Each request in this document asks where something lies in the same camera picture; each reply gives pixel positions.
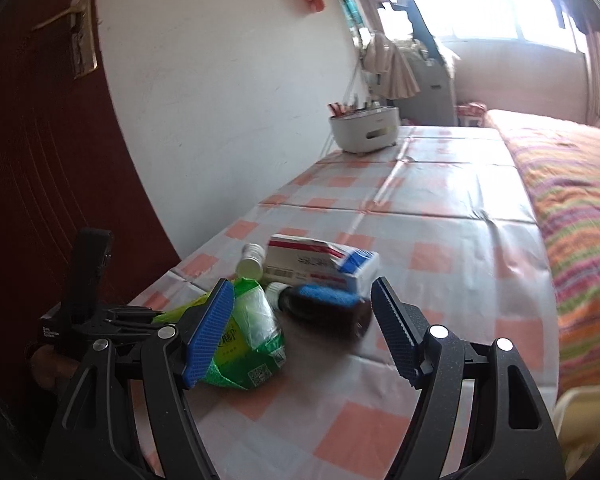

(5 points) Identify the red patterned box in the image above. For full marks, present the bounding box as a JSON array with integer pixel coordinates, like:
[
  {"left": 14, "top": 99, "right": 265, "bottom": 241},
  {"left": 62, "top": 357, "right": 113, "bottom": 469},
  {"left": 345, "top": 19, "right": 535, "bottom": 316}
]
[{"left": 455, "top": 102, "right": 488, "bottom": 128}]

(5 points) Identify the red white blue medicine box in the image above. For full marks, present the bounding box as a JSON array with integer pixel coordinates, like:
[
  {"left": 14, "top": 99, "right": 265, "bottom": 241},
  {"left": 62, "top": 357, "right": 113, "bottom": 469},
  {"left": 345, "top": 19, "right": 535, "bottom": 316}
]
[{"left": 261, "top": 234, "right": 381, "bottom": 295}]

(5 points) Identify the person's left hand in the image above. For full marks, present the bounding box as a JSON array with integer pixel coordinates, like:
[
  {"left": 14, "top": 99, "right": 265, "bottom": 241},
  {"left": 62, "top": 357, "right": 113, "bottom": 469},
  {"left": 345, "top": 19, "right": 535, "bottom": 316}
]
[{"left": 26, "top": 342, "right": 78, "bottom": 391}]

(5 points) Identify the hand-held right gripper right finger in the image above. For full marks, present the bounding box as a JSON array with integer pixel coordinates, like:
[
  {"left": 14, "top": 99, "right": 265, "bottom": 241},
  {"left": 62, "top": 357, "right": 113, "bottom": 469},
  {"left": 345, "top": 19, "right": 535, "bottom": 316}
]
[{"left": 370, "top": 276, "right": 566, "bottom": 480}]

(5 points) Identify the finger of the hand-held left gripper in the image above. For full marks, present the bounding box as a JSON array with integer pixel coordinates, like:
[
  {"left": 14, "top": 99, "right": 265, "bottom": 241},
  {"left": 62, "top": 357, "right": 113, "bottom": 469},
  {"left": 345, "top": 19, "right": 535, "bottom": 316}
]
[{"left": 87, "top": 307, "right": 181, "bottom": 336}]

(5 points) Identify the white desk organizer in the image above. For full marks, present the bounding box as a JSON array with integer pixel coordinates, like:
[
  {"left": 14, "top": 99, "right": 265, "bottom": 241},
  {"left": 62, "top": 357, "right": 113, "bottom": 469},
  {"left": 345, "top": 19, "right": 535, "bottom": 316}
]
[{"left": 327, "top": 101, "right": 401, "bottom": 155}]

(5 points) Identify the metal door handle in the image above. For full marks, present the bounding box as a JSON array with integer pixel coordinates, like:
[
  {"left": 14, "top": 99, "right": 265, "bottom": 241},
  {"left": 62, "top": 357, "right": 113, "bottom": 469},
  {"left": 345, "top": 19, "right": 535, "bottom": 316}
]
[{"left": 32, "top": 0, "right": 98, "bottom": 80}]

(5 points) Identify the dark red door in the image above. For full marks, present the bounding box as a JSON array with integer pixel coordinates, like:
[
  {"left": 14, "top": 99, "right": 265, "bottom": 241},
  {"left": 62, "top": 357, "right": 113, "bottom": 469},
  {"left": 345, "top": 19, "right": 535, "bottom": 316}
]
[{"left": 0, "top": 0, "right": 181, "bottom": 480}]

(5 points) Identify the tied beige striped curtain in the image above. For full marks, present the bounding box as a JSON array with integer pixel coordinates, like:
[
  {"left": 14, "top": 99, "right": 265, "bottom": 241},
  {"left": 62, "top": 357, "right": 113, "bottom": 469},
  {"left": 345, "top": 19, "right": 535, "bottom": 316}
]
[{"left": 362, "top": 32, "right": 421, "bottom": 100}]

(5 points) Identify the small white bottle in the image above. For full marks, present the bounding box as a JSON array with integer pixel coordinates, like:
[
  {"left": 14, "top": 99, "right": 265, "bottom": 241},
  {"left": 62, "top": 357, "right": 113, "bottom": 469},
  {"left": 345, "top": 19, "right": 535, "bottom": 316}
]
[{"left": 236, "top": 243, "right": 266, "bottom": 277}]

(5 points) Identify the dark hanging garment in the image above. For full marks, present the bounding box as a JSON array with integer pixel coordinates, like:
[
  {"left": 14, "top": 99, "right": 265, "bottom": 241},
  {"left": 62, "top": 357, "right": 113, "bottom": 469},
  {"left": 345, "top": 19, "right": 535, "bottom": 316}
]
[{"left": 409, "top": 0, "right": 448, "bottom": 63}]

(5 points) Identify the striped bed blanket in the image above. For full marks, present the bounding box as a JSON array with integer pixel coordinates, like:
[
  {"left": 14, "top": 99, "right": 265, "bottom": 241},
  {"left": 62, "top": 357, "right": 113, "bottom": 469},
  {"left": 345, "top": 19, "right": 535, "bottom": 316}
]
[{"left": 482, "top": 109, "right": 600, "bottom": 396}]

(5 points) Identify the window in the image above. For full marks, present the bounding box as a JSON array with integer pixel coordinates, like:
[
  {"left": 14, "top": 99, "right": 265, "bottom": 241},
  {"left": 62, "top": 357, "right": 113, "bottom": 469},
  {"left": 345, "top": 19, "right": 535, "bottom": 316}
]
[{"left": 360, "top": 0, "right": 591, "bottom": 53}]

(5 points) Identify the brown bottle with blue label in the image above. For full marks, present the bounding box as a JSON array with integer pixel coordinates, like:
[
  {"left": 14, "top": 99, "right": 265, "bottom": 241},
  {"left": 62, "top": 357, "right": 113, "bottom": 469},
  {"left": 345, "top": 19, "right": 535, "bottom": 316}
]
[{"left": 265, "top": 282, "right": 373, "bottom": 343}]

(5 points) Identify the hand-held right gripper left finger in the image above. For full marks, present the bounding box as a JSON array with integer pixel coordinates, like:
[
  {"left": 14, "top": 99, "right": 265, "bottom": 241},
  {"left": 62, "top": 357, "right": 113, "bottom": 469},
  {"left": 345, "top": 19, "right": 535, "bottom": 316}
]
[{"left": 42, "top": 279, "right": 236, "bottom": 480}]

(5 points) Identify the white standing appliance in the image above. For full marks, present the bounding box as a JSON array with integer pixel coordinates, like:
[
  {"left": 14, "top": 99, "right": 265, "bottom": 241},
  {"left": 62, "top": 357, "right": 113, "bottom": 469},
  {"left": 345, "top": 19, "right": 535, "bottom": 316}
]
[{"left": 397, "top": 42, "right": 458, "bottom": 126}]

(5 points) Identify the pink checked plastic tablecloth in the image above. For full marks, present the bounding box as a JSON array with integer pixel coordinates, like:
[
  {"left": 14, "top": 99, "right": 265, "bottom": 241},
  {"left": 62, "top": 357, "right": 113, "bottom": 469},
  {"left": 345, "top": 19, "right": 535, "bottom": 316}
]
[{"left": 125, "top": 125, "right": 563, "bottom": 480}]

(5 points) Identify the green tissue packet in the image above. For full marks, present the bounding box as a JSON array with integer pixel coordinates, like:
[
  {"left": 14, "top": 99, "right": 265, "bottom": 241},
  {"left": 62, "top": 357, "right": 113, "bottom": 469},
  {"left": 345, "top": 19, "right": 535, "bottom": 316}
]
[{"left": 152, "top": 276, "right": 287, "bottom": 392}]

